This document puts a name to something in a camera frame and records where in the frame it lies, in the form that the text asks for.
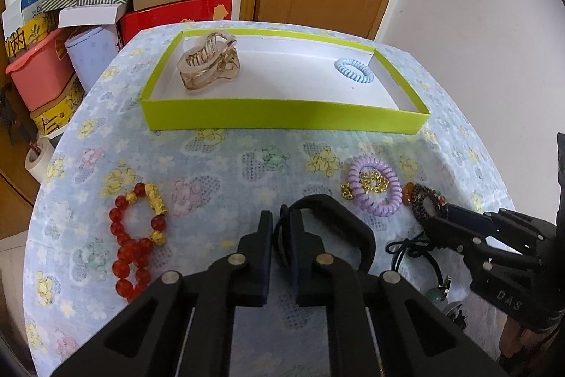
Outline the lime green cardboard box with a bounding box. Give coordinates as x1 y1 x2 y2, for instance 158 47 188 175
140 29 430 135

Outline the purple spiral hair tie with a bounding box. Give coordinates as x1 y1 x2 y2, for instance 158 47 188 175
346 154 402 218

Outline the pink plastic basket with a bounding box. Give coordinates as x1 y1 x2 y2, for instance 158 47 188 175
5 28 76 112

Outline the beige hair claw clip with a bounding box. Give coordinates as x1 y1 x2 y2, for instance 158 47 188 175
177 31 241 93

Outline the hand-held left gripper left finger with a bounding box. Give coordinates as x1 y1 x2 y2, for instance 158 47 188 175
50 209 274 377

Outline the yellow patterned box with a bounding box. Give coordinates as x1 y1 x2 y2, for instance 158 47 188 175
4 12 60 60

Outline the black hair band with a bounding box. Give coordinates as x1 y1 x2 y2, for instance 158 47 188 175
273 195 377 274

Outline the light blue bin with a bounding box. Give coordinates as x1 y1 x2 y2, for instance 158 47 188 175
64 26 120 93

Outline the black cord jade pendant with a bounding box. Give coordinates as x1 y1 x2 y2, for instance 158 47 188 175
426 289 466 329

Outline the black hair tie round charm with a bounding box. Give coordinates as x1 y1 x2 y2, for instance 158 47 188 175
386 236 453 302

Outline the white tape roll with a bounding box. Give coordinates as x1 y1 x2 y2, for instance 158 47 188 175
24 137 56 183

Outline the red bead bracelet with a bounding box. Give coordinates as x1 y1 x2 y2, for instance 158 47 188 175
110 183 171 300

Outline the large red gift box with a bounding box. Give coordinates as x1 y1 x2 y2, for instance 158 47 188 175
119 0 234 46

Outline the gold chain bracelet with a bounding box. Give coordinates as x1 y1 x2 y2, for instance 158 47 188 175
340 169 391 200

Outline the dark beaded bracelet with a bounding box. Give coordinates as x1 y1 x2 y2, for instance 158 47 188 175
403 182 447 223

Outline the white flat box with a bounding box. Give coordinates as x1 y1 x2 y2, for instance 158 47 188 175
58 3 129 28

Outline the blue spiral hair tie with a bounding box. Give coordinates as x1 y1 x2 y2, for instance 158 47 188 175
333 58 375 84

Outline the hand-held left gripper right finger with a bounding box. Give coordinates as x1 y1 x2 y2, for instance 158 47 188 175
291 208 508 377

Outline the yellow round tin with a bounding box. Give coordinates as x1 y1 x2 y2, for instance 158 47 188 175
30 74 85 136

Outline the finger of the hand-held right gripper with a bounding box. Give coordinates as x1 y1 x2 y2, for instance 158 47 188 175
444 204 501 233
423 216 492 268

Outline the floral tablecloth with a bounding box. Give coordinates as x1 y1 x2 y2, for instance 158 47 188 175
22 20 526 377

